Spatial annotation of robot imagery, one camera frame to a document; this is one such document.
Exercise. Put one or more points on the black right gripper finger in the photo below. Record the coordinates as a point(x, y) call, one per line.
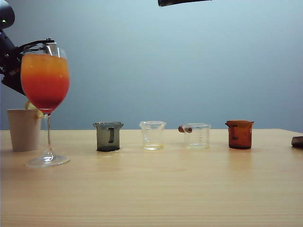
point(180, 2)

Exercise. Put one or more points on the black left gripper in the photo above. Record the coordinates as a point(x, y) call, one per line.
point(10, 66)

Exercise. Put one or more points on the yellow lemon slice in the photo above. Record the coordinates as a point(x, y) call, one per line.
point(29, 105)

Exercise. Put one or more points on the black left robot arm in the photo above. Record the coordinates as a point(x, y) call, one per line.
point(6, 14)

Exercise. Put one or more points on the beige paper cup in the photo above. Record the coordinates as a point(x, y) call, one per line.
point(23, 132)

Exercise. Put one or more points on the smoky grey glass measuring cup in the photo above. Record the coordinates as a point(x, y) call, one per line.
point(104, 139)

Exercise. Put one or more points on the amber glass measuring cup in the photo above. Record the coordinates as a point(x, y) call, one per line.
point(239, 137)

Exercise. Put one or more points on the wine glass with orange-red drink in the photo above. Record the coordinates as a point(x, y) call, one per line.
point(45, 80)

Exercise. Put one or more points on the clear glass beaker with spout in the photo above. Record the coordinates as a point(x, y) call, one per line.
point(154, 132)

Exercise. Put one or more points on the dark brown flat object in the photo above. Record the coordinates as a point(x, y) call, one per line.
point(297, 142)

